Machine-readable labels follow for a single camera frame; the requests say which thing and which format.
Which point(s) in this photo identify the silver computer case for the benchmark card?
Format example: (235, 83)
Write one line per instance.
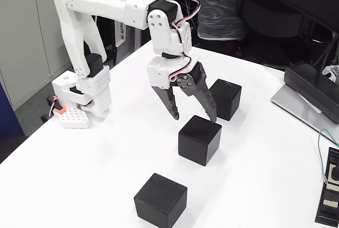
(120, 35)

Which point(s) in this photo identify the blue partition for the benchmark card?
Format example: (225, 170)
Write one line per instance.
(8, 119)

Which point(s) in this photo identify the black rectangular dock box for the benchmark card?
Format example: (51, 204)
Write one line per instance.
(310, 85)

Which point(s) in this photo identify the black cube block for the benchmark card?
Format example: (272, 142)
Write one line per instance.
(156, 204)
(196, 143)
(229, 98)

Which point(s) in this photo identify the silver monitor stand base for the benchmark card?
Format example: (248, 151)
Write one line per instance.
(299, 111)

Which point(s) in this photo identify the trash bin with plastic bag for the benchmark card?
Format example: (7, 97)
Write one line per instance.
(219, 13)

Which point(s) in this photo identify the black panel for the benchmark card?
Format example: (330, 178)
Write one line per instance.
(106, 35)

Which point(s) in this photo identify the white crumpled plastic bag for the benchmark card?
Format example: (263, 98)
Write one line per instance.
(331, 72)

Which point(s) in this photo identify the grey metal post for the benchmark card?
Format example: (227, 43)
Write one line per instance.
(138, 40)

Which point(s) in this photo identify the black office chair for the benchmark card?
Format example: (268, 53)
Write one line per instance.
(270, 21)

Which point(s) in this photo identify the grey cabinet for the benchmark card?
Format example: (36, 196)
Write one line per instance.
(21, 13)

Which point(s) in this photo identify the black flat device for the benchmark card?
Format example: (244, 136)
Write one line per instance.
(324, 212)

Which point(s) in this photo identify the orange clip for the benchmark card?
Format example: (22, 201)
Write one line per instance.
(59, 109)

